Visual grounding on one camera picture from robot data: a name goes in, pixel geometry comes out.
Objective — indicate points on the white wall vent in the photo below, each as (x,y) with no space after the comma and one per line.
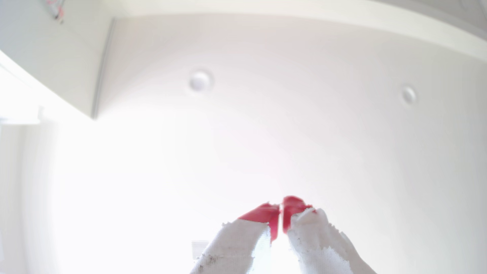
(199,249)

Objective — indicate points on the round recessed ceiling light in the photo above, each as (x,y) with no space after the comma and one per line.
(409,95)
(200,80)

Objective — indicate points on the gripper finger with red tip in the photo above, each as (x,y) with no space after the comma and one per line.
(239,243)
(319,243)

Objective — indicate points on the red and white ceiling fixture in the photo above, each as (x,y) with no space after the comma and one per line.
(56,8)

